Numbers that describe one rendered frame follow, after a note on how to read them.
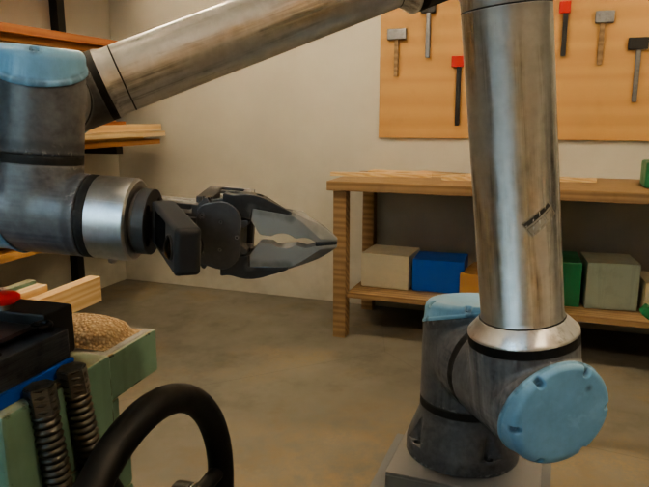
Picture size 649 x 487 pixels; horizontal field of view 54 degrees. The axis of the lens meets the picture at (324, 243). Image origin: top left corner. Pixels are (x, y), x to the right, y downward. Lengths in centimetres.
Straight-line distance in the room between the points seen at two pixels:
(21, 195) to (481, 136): 53
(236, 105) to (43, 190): 355
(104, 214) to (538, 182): 51
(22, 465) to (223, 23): 55
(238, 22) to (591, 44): 301
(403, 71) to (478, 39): 300
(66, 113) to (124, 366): 33
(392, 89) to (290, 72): 67
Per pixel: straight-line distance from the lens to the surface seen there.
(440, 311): 103
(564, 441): 92
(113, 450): 54
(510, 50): 81
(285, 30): 86
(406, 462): 112
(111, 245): 69
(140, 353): 89
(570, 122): 371
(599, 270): 336
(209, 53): 84
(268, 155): 413
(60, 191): 71
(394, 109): 382
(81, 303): 104
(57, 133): 71
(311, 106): 400
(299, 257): 66
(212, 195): 69
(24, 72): 71
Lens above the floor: 119
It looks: 12 degrees down
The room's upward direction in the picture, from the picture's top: straight up
